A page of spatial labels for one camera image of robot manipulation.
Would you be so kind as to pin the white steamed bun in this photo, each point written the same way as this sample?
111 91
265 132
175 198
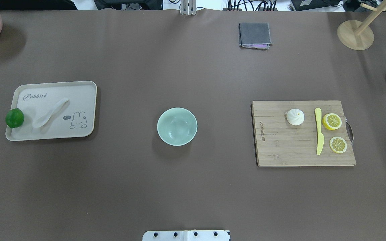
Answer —
295 117

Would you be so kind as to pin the white ceramic spoon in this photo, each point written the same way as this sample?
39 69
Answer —
39 122

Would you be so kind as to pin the pale green bowl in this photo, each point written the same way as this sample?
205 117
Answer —
177 126

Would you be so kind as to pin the bamboo cutting board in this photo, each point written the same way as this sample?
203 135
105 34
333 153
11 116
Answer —
279 144

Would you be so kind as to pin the folded grey cloth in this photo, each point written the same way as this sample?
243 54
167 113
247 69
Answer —
254 35

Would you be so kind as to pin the beige rabbit print tray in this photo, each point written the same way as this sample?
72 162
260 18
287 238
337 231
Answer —
74 119

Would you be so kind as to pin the yellow plastic knife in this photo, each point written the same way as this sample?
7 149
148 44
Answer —
320 136

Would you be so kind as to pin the upper lemon half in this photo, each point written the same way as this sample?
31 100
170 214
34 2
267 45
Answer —
332 121

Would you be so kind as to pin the lower lemon slice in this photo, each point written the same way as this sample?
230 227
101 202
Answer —
338 144

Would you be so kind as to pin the green lime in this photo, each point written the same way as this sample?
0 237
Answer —
14 118

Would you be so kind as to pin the wooden mug tree stand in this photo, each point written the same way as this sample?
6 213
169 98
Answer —
358 35

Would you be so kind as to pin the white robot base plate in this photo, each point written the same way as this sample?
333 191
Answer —
187 235

